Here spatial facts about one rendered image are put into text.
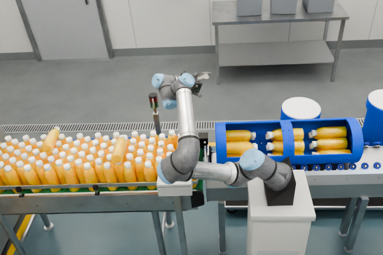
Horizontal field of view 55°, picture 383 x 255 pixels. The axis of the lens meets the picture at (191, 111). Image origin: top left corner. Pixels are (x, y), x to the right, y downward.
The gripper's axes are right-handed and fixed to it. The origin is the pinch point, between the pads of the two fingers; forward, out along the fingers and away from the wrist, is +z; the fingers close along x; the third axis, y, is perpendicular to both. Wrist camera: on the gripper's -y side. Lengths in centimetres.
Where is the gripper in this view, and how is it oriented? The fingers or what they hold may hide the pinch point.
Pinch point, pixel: (206, 84)
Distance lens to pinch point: 211.8
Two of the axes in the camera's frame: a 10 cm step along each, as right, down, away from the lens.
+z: 8.0, 0.4, 5.9
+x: 3.4, -8.5, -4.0
